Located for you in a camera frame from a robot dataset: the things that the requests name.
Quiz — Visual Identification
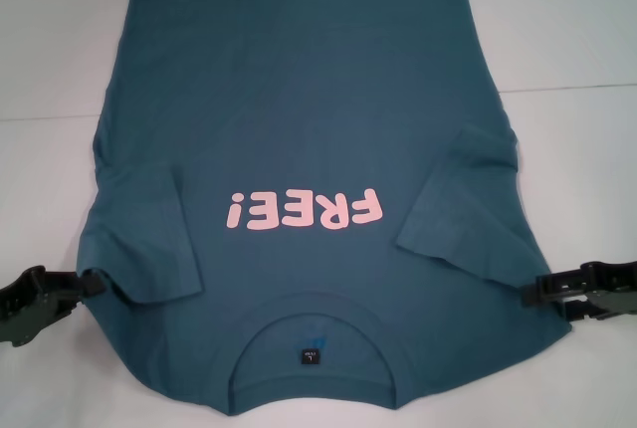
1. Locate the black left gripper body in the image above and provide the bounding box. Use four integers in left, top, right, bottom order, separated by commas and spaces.
0, 264, 86, 348

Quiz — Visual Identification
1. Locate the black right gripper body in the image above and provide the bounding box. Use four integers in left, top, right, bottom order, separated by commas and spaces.
559, 258, 637, 322

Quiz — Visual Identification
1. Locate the teal FREE print t-shirt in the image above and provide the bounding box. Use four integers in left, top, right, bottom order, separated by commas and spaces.
74, 0, 571, 397

